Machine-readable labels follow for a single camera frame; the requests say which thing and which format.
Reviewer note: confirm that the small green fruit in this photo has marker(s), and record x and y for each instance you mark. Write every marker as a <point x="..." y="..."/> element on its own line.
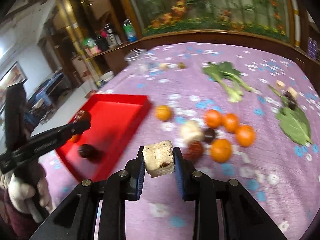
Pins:
<point x="181" y="65"/>

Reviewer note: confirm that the wooden cabinet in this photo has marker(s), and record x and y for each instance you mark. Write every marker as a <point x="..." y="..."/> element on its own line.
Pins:
<point x="115" y="57"/>

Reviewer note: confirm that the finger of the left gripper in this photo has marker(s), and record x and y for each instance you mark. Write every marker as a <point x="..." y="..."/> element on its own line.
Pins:
<point x="75" y="127"/>

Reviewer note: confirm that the framed wall painting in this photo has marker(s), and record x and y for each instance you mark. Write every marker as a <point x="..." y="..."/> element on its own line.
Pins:
<point x="14" y="75"/>

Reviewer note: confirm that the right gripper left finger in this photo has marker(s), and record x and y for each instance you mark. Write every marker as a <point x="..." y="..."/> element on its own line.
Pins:
<point x="136" y="170"/>

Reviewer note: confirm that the dark table with cloth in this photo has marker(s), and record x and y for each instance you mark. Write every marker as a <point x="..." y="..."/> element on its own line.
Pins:
<point x="50" y="90"/>

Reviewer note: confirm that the black coffee maker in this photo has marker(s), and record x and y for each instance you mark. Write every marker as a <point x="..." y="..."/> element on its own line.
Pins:
<point x="111" y="36"/>

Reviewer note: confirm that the red tray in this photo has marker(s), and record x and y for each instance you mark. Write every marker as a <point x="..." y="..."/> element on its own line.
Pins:
<point x="115" y="119"/>

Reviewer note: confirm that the water bottle green label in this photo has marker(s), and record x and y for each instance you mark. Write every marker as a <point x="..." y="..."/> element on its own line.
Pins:
<point x="129" y="31"/>

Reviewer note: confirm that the large green leaf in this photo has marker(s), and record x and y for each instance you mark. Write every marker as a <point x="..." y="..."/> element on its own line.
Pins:
<point x="294" y="124"/>

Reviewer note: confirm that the clear plastic cup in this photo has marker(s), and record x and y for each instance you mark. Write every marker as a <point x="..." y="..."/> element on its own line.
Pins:
<point x="136" y="59"/>

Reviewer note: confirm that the dark round passion fruit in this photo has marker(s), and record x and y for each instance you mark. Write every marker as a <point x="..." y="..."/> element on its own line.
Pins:
<point x="209" y="135"/>

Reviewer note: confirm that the brown date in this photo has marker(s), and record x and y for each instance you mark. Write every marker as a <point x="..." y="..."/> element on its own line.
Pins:
<point x="194" y="151"/>
<point x="82" y="115"/>

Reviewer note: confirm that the dark red date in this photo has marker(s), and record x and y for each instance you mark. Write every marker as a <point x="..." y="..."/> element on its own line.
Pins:
<point x="89" y="152"/>

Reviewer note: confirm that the pale sugarcane chunk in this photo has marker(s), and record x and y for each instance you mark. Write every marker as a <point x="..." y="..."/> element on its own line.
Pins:
<point x="159" y="159"/>
<point x="163" y="66"/>
<point x="191" y="131"/>

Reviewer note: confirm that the left gloved hand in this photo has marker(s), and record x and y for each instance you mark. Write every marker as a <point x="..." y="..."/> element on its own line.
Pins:
<point x="20" y="194"/>

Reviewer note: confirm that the small orange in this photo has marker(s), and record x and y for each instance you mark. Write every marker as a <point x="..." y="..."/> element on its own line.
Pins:
<point x="75" y="138"/>

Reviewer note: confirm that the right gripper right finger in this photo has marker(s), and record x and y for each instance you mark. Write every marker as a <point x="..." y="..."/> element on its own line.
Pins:
<point x="184" y="176"/>

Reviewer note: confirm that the green bok choy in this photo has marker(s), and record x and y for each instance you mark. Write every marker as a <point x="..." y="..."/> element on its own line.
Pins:
<point x="228" y="78"/>

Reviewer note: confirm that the purple floral tablecloth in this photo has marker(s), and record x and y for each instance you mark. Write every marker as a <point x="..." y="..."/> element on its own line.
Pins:
<point x="279" y="174"/>

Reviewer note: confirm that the dark fruit on leaf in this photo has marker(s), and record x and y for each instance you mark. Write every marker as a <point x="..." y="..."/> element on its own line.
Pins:
<point x="291" y="101"/>

